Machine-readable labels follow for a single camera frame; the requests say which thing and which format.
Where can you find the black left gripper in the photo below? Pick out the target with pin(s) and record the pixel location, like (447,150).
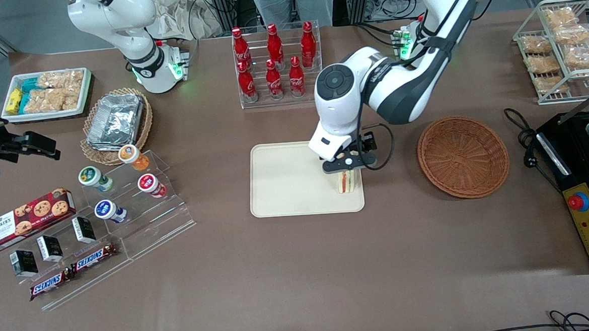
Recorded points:
(368,143)

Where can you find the triangular white bread sandwich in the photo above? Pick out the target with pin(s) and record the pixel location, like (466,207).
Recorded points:
(348,183)

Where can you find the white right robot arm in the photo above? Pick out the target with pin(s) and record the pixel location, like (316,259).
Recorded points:
(131,33)

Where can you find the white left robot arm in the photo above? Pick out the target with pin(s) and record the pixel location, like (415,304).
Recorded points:
(342,107)

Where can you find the white rectangular snack tray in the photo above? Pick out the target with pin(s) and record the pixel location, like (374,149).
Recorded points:
(86,90)

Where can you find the cream rectangular plastic tray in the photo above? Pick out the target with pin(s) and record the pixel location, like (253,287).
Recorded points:
(285,181)

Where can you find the round brown wicker basket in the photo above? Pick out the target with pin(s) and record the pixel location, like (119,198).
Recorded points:
(465,161)

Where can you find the light flat wicker basket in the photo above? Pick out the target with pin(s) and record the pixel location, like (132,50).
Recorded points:
(144,128)

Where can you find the clear rice cracker packet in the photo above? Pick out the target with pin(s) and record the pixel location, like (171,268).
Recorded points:
(60,79)
(51,100)

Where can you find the teal snack packet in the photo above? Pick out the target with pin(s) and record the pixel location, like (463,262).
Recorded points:
(24,103)
(30,85)

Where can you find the yellow snack packet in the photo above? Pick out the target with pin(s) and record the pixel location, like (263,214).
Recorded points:
(14,101)

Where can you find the green lid yogurt cup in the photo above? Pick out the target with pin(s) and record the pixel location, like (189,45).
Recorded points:
(93,178)

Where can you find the clear acrylic bottle rack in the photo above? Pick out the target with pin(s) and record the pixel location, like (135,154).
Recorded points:
(316,96)

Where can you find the red Walkers cookie box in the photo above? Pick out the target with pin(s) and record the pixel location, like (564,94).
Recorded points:
(25,220)

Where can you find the silver foil container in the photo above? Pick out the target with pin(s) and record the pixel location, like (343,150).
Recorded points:
(115,119)

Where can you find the orange lid yogurt cup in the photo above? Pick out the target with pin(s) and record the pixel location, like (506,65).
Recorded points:
(132,156)

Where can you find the blue lid yogurt cup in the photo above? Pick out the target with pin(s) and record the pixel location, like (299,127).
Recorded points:
(108,210)

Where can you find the small black box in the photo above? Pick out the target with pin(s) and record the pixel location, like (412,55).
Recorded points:
(50,248)
(24,263)
(83,229)

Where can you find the red cola bottle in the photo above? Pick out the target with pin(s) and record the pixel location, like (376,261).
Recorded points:
(247,84)
(274,45)
(296,79)
(274,83)
(241,47)
(308,46)

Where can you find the red lid yogurt cup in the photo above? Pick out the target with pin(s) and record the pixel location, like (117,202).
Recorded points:
(150,185)

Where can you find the Snickers chocolate bar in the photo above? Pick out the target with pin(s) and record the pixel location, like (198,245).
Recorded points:
(51,283)
(93,258)

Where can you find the clear acrylic stepped stand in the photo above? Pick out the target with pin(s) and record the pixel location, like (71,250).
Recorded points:
(86,285)
(161,218)

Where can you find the person in blue jeans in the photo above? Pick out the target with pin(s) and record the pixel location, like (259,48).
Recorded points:
(291,4)

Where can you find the crumpled beige cloth bag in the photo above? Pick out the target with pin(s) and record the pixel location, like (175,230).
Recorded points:
(181,17)

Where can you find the black appliance base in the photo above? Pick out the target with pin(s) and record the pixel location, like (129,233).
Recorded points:
(577,166)

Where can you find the red emergency stop button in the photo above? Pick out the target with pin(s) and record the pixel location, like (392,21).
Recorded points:
(578,201)

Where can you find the grey metal bar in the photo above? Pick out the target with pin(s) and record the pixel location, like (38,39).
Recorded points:
(586,105)

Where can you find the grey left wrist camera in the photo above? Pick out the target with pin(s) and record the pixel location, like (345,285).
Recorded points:
(350,163)

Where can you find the black metal equipment frame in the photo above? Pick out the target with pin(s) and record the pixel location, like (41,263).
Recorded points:
(231,7)

